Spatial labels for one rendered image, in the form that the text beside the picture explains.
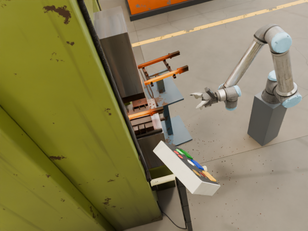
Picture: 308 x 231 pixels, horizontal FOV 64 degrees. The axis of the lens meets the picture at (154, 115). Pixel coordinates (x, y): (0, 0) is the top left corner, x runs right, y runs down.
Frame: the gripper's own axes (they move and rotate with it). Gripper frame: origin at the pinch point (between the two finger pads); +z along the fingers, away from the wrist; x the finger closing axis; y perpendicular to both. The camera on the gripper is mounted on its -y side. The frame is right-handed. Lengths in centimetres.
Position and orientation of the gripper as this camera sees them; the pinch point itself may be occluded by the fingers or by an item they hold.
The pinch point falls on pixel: (192, 101)
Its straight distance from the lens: 188.4
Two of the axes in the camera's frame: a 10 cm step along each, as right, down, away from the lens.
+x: -1.9, -7.2, 6.7
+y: 1.7, 6.5, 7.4
